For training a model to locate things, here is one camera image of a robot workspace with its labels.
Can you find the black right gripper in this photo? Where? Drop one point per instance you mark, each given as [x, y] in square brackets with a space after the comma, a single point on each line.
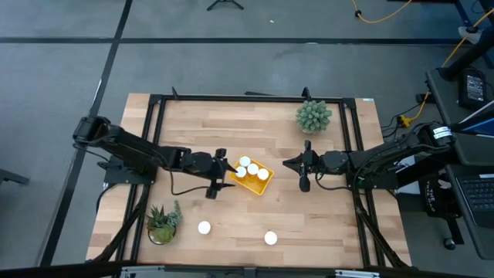
[312, 162]

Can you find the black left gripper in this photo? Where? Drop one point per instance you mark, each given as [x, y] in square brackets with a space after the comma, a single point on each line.
[216, 170]

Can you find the orange pill bottle white cap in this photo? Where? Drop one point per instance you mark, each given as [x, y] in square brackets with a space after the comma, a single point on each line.
[263, 174]
[204, 228]
[270, 238]
[241, 172]
[252, 169]
[244, 161]

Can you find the yellow plastic basket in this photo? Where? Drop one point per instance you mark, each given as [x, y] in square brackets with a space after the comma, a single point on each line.
[252, 185]

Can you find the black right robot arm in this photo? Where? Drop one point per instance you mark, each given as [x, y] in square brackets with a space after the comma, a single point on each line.
[386, 156]

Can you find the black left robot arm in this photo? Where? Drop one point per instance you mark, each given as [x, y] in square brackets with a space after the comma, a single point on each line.
[131, 148]

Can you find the round pale green spiky plant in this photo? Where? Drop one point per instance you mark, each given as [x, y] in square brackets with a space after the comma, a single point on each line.
[313, 116]

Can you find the green succulent in glass pot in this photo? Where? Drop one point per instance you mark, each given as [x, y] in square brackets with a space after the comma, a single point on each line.
[162, 228]

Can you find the black bag white lettering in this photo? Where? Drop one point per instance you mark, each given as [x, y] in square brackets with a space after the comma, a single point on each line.
[436, 201]

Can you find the black tripod legs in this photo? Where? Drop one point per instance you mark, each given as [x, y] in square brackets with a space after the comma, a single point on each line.
[225, 1]

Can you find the grey side desk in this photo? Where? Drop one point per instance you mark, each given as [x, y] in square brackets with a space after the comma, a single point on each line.
[474, 154]

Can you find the black laptop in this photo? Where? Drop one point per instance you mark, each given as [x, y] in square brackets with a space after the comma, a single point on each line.
[478, 197]

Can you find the blue flat object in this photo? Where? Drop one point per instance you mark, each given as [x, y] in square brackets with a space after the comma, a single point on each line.
[482, 127]

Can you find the black crossbar with grey brackets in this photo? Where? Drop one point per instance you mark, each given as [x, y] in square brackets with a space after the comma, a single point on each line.
[58, 270]

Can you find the black power brick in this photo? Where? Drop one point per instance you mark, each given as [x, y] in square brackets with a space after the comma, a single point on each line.
[474, 87]

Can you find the black slanted pole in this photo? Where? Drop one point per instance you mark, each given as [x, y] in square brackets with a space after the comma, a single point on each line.
[469, 56]

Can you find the black chair base leg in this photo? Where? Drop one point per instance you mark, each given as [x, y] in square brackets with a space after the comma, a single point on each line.
[13, 177]

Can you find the black aluminium table frame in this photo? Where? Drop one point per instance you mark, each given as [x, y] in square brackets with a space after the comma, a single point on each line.
[251, 98]

